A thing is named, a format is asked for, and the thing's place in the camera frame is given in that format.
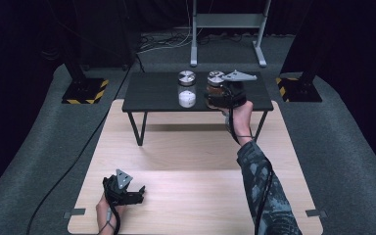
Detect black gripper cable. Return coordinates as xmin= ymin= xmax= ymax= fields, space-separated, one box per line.
xmin=227 ymin=107 xmax=274 ymax=235
xmin=110 ymin=203 xmax=122 ymax=235

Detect person's left hand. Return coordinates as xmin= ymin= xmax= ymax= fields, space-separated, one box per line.
xmin=95 ymin=194 xmax=127 ymax=230

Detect black post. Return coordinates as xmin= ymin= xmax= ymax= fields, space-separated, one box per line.
xmin=63 ymin=60 xmax=88 ymax=86
xmin=298 ymin=65 xmax=318 ymax=86

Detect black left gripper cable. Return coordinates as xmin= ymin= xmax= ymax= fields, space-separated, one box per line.
xmin=110 ymin=203 xmax=122 ymax=235

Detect person's right hand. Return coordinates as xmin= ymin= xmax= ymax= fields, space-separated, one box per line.
xmin=222 ymin=100 xmax=255 ymax=145

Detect black floor cable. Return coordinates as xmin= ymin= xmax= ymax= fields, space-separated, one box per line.
xmin=26 ymin=53 xmax=146 ymax=235

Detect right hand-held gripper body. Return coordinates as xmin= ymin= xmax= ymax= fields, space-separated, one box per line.
xmin=220 ymin=70 xmax=259 ymax=110

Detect black shelf with wire legs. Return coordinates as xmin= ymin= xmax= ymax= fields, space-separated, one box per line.
xmin=121 ymin=70 xmax=274 ymax=147

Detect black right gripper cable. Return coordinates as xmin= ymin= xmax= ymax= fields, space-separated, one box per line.
xmin=227 ymin=107 xmax=274 ymax=235

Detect grey metal stand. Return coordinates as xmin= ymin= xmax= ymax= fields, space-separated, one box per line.
xmin=189 ymin=0 xmax=273 ymax=69

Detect bundle of floor cables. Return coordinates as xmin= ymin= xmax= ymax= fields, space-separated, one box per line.
xmin=136 ymin=29 xmax=194 ymax=55

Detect black base plate yellow stripes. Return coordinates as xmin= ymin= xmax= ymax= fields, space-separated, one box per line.
xmin=275 ymin=76 xmax=323 ymax=104
xmin=61 ymin=77 xmax=110 ymax=106

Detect glass jar with brown contents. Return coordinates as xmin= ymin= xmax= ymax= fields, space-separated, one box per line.
xmin=206 ymin=70 xmax=227 ymax=103

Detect glass jar with white powder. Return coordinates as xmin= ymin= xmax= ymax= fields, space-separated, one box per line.
xmin=177 ymin=70 xmax=198 ymax=109

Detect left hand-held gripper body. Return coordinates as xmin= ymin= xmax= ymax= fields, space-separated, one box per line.
xmin=102 ymin=168 xmax=134 ymax=207

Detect dark cabinet on casters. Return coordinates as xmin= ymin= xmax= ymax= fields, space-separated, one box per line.
xmin=74 ymin=0 xmax=139 ymax=72

